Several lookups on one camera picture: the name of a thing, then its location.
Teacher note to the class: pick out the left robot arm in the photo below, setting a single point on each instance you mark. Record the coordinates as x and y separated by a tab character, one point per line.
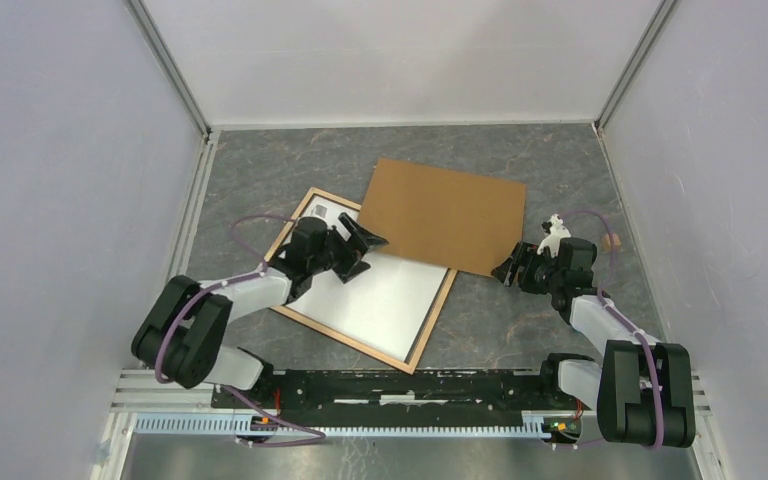
182	336

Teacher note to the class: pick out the brown cardboard backing board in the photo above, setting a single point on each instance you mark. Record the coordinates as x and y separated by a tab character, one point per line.
462	221

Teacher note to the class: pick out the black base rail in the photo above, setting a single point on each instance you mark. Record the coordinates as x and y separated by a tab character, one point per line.
426	398

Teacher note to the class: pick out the small wooden cube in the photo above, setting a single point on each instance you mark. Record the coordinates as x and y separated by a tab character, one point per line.
611	243

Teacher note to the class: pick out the wooden picture frame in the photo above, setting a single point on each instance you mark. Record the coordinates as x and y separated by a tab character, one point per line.
434	324

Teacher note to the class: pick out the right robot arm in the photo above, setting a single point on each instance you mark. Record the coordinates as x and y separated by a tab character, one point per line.
641	389

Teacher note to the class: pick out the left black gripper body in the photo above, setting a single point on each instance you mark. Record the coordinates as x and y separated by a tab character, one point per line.
335	255

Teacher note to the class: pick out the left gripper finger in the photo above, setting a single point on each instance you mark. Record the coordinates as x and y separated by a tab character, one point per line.
360	239
349	270

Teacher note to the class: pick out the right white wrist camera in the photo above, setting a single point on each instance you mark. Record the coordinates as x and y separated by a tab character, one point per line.
555	231

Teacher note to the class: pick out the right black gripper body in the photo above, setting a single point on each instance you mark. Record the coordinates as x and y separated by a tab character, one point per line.
539	270

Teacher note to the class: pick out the landscape photo print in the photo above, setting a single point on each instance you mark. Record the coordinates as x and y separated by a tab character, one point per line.
384	305

